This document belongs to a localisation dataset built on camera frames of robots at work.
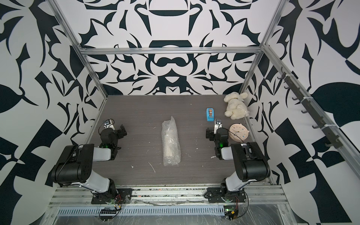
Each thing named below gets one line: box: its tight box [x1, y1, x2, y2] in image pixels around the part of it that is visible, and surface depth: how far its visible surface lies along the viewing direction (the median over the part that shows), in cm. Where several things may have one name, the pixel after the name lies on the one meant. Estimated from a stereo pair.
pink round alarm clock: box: [228, 123, 250, 143], surface depth 98 cm
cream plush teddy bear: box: [223, 91, 250, 120], surface depth 106 cm
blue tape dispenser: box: [206, 107, 215, 122], surface depth 107 cm
